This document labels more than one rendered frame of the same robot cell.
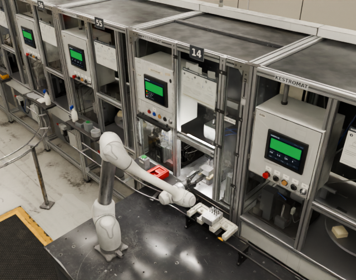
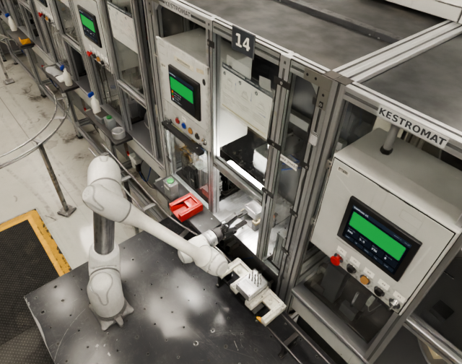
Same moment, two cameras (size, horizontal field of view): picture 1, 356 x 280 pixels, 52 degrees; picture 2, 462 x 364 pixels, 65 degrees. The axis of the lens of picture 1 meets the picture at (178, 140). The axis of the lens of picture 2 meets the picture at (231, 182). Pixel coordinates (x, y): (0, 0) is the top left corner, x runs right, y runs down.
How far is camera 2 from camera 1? 0.99 m
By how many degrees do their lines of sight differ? 12
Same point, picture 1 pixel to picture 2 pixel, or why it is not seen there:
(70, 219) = (91, 233)
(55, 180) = (81, 178)
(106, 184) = (101, 230)
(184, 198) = (211, 263)
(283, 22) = not seen: outside the picture
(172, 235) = (197, 297)
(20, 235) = (29, 248)
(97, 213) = (92, 263)
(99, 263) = (91, 331)
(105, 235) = (97, 301)
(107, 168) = not seen: hidden behind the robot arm
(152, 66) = (178, 54)
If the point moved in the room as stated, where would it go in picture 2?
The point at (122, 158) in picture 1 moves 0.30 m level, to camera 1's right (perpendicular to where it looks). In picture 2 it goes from (111, 207) to (185, 214)
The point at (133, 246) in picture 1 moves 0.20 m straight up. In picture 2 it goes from (142, 309) to (136, 289)
